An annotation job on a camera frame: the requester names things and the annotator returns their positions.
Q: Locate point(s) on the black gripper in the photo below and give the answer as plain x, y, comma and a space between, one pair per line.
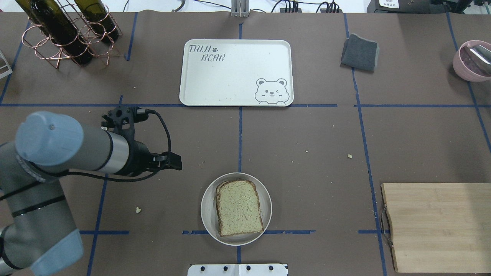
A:
139, 158

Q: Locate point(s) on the cream bear tray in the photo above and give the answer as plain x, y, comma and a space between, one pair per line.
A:
237, 72

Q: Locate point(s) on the metal scoop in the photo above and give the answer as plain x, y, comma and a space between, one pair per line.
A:
480, 56

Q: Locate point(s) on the aluminium frame post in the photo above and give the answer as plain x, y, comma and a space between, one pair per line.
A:
240, 8

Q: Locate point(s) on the bread slice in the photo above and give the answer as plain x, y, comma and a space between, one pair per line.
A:
238, 208

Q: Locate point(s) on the white camera pole base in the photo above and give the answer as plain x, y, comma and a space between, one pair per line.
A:
260, 269

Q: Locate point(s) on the white round plate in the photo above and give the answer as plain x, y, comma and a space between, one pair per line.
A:
210, 219

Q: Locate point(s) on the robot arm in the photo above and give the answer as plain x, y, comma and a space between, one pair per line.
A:
49, 146

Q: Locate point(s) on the white wire cup rack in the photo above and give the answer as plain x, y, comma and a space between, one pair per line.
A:
5, 68

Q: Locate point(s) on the dark green wine bottle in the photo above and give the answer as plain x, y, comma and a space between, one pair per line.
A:
26, 7
101, 22
62, 31

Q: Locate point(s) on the pink bowl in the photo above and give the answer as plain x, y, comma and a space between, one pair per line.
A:
464, 67

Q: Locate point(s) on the copper wire bottle rack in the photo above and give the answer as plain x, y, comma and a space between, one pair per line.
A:
47, 50

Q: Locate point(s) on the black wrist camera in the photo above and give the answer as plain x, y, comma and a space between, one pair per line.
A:
122, 119

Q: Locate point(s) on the wooden cutting board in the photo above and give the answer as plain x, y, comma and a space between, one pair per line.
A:
439, 227

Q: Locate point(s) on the grey folded cloth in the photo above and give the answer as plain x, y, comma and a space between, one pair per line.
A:
360, 53

